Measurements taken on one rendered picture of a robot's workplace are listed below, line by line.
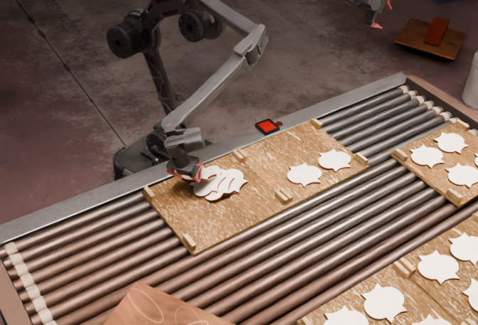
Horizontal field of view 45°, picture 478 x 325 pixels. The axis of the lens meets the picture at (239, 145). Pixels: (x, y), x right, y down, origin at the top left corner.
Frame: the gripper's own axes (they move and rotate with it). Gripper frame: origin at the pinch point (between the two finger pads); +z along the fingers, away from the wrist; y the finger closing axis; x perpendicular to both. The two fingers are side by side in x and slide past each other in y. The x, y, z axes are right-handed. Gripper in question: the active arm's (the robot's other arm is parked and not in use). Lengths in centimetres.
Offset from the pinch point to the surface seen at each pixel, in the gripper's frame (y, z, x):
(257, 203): -20.5, 15.4, -5.2
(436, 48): -24, 182, -286
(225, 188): -9.8, 8.5, -4.2
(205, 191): -3.4, 7.5, -0.5
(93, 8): 257, 112, -220
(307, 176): -30.9, 22.4, -25.8
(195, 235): -8.9, 6.4, 17.4
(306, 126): -19, 29, -55
